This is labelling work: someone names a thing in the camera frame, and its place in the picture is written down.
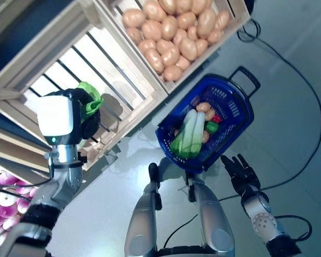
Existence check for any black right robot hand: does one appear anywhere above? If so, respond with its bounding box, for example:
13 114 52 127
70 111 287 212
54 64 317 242
220 153 262 199

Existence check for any green leek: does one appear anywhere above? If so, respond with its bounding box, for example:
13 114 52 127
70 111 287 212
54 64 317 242
170 109 198 155

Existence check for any silver left robot leg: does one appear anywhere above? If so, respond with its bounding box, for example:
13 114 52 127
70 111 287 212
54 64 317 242
124 162 164 257

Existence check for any slatted wooden crate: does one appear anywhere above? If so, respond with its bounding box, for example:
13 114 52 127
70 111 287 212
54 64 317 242
0 0 170 172

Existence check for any dark basket pull handle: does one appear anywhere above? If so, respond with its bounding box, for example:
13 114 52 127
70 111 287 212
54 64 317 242
228 65 261 97

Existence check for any blue plastic shopping basket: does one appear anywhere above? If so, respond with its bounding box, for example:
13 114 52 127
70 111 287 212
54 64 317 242
155 74 255 175

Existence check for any wooden potato crate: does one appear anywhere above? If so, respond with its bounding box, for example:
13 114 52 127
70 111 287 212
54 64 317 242
96 0 251 95

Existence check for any silver right robot leg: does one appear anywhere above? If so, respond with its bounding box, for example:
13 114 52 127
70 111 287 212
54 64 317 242
186 171 235 257

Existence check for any black tether cable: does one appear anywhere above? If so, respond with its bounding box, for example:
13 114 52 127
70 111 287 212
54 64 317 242
162 213 199 250

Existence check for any napa cabbage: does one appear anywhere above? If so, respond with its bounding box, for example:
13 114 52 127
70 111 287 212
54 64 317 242
77 81 105 117
188 111 207 159

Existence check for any green bell pepper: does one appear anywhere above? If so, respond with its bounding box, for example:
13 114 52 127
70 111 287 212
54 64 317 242
204 122 220 134

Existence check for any dark robot pelvis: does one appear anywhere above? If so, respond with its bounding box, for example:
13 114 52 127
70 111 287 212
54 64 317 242
155 247 208 257

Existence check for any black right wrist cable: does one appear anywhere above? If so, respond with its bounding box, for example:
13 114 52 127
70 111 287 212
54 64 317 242
274 215 313 243

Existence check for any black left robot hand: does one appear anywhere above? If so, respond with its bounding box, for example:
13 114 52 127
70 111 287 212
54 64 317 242
36 87 102 147

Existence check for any wooden shelf rack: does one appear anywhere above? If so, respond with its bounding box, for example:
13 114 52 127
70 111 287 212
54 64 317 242
0 105 54 184

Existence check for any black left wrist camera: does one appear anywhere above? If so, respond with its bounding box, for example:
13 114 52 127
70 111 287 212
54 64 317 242
75 151 88 169

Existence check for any silver robot leg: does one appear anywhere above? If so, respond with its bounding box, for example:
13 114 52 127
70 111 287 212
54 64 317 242
186 171 235 257
124 162 164 257

